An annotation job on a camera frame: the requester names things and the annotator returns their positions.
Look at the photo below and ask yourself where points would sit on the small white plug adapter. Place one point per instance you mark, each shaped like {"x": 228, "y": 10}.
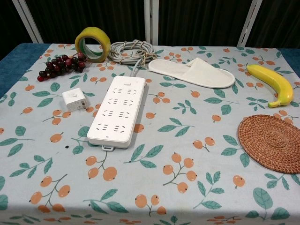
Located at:
{"x": 72, "y": 99}

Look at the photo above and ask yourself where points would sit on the white power strip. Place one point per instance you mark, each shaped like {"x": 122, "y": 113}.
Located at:
{"x": 117, "y": 110}

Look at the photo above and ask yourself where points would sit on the floral print tablecloth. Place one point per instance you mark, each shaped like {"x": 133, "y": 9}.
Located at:
{"x": 175, "y": 152}

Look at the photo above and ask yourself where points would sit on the white cloth slipper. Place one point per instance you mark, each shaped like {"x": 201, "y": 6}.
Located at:
{"x": 199, "y": 72}

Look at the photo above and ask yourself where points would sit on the yellow tape roll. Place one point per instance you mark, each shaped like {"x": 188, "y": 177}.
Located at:
{"x": 93, "y": 32}

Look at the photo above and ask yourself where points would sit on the dark red grape bunch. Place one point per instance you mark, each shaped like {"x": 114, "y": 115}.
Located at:
{"x": 58, "y": 65}

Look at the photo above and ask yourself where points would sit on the black pleated curtain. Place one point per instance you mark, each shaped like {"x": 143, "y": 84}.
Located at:
{"x": 93, "y": 14}

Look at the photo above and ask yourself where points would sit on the brown woven rattan coaster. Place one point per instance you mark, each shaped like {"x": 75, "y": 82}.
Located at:
{"x": 269, "y": 143}

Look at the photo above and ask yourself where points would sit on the yellow banana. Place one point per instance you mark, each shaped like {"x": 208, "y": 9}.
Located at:
{"x": 279, "y": 82}

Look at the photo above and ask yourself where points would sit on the blue table cover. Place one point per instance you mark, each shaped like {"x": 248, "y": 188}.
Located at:
{"x": 18, "y": 58}

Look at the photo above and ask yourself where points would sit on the white metal frame post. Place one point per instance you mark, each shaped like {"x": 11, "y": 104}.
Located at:
{"x": 249, "y": 23}
{"x": 28, "y": 21}
{"x": 150, "y": 21}

